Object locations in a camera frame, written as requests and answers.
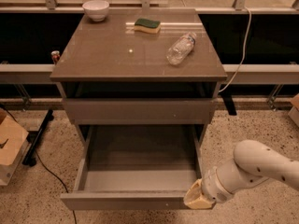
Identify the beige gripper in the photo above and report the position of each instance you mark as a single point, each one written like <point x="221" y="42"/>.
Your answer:
<point x="214" y="187"/>

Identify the grey drawer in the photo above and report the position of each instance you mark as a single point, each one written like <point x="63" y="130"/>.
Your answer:
<point x="139" y="111"/>
<point x="138" y="167"/>

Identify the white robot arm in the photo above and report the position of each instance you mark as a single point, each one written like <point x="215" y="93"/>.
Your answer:
<point x="253" y="164"/>

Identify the grey top drawer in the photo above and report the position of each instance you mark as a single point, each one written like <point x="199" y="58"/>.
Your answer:
<point x="139" y="111"/>

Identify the grey drawer cabinet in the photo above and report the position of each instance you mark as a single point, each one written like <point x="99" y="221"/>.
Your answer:
<point x="110" y="60"/>

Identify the black stand leg right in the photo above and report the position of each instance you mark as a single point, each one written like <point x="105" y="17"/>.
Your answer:
<point x="229" y="104"/>

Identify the black stand leg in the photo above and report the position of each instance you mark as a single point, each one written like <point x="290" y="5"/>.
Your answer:
<point x="229" y="104"/>
<point x="34" y="138"/>

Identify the cardboard box right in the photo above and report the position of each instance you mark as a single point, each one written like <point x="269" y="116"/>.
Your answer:
<point x="294" y="112"/>

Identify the cardboard box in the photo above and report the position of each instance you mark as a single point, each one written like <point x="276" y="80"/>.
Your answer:
<point x="294" y="112"/>
<point x="13" y="142"/>

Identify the clear plastic water bottle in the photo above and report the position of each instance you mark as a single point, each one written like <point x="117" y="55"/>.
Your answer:
<point x="181" y="48"/>

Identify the black stand leg left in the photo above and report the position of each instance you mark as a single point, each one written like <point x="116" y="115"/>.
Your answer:
<point x="34" y="138"/>

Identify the green yellow sponge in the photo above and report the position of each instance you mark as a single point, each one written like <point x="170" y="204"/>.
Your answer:
<point x="147" y="26"/>

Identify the cardboard box left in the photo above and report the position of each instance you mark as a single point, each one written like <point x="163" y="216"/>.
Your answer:
<point x="13" y="142"/>

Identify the red soda can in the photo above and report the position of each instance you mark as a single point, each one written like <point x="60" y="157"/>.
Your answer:
<point x="55" y="55"/>

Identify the white ceramic bowl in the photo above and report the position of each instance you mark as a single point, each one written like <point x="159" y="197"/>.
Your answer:
<point x="96" y="10"/>

